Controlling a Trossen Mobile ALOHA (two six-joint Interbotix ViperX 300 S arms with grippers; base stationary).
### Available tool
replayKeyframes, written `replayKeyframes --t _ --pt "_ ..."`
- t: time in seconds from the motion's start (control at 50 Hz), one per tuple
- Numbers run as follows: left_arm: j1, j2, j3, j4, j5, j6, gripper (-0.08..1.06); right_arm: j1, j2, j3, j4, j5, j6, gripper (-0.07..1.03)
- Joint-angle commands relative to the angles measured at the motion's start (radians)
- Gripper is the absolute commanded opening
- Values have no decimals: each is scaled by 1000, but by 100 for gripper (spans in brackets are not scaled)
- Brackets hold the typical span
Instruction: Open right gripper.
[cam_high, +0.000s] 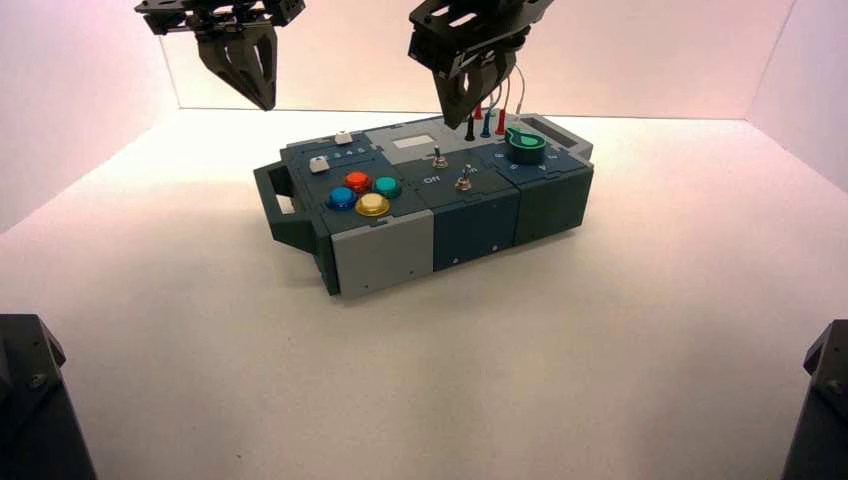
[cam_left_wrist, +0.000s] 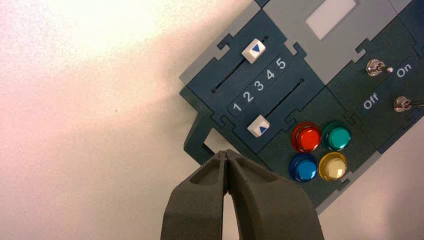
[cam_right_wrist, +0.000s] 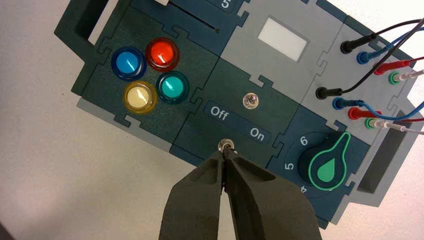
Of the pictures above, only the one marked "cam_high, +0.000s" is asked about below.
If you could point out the blue round push button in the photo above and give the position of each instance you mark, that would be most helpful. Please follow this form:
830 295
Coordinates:
342 197

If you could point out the black banana plug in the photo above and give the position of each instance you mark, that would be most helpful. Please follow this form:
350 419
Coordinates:
470 128

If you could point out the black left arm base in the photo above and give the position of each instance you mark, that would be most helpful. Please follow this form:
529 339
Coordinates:
33 404

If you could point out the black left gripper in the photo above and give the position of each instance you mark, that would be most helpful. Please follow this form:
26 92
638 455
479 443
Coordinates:
218 14

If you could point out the yellow round push button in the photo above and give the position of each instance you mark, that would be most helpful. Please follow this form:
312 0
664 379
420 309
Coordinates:
372 205

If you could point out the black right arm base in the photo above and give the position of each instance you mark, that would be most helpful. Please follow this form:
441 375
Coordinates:
821 411

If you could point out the metal toggle switch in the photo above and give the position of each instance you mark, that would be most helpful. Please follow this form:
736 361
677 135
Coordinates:
464 179
438 159

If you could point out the white slider knob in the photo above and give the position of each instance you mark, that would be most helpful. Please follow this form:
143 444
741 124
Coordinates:
318 164
342 138

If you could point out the blue grey control box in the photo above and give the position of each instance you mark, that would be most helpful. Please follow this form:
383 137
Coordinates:
464 222

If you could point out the green round push button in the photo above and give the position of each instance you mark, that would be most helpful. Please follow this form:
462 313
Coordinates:
387 187

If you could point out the green rotary knob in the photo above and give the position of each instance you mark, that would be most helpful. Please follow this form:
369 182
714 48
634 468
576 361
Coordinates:
525 147

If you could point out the red banana plug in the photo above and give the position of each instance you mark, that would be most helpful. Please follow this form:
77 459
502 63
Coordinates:
477 110
501 122

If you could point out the blue banana plug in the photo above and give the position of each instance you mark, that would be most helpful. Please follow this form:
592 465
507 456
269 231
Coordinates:
487 124

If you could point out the red round push button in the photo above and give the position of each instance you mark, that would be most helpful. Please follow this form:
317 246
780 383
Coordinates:
358 181

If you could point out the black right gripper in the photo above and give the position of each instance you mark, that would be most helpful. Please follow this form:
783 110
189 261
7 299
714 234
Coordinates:
457 33

